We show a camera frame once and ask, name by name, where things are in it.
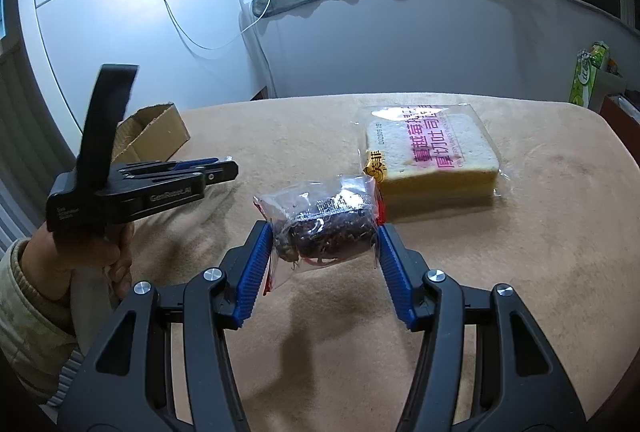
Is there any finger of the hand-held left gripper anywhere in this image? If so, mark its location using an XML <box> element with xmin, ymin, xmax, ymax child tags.
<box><xmin>112</xmin><ymin>160</ymin><xmax>240</xmax><ymax>186</ymax></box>
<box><xmin>126</xmin><ymin>156</ymin><xmax>221</xmax><ymax>173</ymax></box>

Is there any person's left hand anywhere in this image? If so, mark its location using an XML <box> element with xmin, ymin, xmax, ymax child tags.
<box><xmin>27</xmin><ymin>218</ymin><xmax>134</xmax><ymax>301</ymax></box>

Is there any brown cardboard box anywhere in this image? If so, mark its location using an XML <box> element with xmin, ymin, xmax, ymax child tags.
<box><xmin>112</xmin><ymin>102</ymin><xmax>192</xmax><ymax>164</ymax></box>

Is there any dark cake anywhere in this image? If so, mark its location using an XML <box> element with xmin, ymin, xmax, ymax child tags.
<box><xmin>252</xmin><ymin>172</ymin><xmax>388</xmax><ymax>293</ymax></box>

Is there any green and white carton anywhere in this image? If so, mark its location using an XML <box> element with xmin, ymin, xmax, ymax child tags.
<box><xmin>568</xmin><ymin>41</ymin><xmax>612</xmax><ymax>109</ymax></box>

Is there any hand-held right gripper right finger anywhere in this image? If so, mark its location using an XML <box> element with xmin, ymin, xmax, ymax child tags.
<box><xmin>375</xmin><ymin>223</ymin><xmax>589</xmax><ymax>432</ymax></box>

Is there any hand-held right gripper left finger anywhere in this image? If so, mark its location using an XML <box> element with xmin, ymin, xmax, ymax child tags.
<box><xmin>57</xmin><ymin>219</ymin><xmax>276</xmax><ymax>432</ymax></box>

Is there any packaged sliced bread loaf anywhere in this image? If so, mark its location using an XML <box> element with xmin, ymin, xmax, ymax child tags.
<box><xmin>357</xmin><ymin>103</ymin><xmax>504</xmax><ymax>221</ymax></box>

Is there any white cabinet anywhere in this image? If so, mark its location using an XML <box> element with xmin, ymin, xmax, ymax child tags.
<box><xmin>16</xmin><ymin>0</ymin><xmax>275</xmax><ymax>115</ymax></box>

